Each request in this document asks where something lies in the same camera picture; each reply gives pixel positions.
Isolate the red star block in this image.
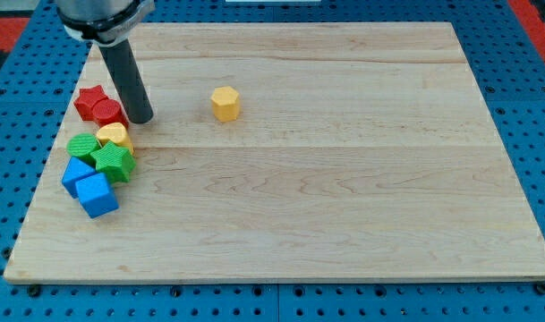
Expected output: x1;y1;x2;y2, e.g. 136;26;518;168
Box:
73;85;108;121

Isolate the yellow heart block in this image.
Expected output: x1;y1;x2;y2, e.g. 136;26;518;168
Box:
96;123;134;155

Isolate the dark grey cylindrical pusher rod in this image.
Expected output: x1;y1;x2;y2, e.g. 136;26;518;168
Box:
99;39;154;124

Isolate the green star block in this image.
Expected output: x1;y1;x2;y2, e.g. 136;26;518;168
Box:
90;141;136;183

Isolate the blue cube block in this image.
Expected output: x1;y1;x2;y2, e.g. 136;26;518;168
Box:
75;173;119;218

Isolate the green cylinder block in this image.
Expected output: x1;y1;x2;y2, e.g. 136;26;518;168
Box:
66;132;101;166

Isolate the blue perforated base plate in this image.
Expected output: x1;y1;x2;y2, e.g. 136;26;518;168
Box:
0;1;545;321

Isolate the blue triangle block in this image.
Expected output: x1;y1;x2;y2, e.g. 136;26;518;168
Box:
61;157;97;199

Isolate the red cylinder block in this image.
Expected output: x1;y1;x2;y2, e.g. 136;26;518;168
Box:
92;98;129;128

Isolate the yellow hexagon block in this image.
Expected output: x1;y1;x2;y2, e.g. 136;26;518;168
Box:
210;86;241;123

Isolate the wooden board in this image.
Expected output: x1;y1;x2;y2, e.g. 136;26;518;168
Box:
4;22;545;284

